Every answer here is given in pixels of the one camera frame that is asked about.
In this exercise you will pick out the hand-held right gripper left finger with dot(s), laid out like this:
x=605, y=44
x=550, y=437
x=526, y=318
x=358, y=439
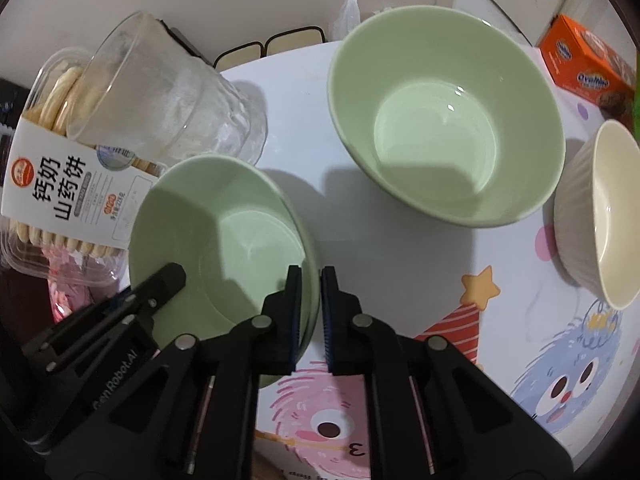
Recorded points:
x=295, y=320

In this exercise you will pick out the biscuit pack with white sleeve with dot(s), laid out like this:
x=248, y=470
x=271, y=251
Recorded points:
x=50, y=185

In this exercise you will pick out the white plastic bag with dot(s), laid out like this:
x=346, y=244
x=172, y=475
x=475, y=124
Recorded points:
x=347, y=15

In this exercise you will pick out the cream ribbed bowl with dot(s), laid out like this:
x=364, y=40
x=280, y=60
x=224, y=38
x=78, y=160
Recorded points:
x=615, y=220

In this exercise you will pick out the small green bowl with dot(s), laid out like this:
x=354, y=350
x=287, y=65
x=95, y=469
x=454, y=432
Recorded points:
x=220, y=220

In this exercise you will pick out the pink marshmallow bag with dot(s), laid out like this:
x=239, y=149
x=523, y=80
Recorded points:
x=70, y=295

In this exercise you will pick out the orange snack box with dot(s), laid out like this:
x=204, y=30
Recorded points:
x=585, y=60

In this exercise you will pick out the large green bowl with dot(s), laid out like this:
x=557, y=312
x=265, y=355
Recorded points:
x=440, y=125

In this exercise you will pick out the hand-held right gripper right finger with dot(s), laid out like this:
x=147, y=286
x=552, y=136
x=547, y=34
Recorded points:
x=327, y=325

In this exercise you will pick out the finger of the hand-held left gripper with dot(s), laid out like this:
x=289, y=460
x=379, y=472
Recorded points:
x=165, y=282

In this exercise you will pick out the clear glass cup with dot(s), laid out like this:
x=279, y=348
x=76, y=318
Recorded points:
x=165, y=90

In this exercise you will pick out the black frame chair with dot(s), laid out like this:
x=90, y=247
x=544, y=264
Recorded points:
x=280, y=42

